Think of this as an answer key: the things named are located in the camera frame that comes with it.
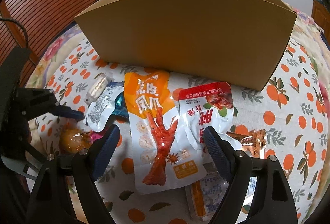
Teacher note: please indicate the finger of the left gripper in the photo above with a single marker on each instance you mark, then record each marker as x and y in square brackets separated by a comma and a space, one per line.
[67, 112]

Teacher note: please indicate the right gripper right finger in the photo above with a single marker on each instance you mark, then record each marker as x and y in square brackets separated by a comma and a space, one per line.
[272, 200]

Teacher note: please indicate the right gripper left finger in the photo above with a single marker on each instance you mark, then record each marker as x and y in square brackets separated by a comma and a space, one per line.
[50, 201]

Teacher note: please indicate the pink braised egg packet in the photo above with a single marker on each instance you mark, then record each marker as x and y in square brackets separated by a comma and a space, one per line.
[72, 140]

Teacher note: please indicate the blue white snack pouch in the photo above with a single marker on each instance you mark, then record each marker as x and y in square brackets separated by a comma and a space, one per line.
[101, 110]

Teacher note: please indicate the small clear cracker packet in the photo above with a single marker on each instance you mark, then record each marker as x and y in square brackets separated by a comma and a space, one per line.
[96, 89]

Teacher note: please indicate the blue foil candy wrapper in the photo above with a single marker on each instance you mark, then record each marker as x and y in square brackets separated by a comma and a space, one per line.
[120, 106]

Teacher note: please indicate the brown foil candy packet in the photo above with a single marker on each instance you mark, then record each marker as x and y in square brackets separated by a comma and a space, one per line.
[254, 143]

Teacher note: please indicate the white duck neck packet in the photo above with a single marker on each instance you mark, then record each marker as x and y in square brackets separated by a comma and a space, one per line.
[204, 196]

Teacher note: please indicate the orange chicken feet packet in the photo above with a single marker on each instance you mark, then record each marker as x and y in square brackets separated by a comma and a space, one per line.
[163, 157]

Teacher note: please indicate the red white snack pouch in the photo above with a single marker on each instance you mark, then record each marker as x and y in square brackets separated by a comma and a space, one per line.
[203, 106]

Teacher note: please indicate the orange print white cloth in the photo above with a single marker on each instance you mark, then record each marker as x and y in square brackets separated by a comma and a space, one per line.
[296, 110]

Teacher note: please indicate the brown cardboard box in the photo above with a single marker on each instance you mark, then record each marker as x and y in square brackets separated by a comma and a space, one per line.
[238, 41]

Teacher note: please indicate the wooden sideboard cabinet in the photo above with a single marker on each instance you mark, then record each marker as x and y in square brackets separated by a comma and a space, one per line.
[320, 15]

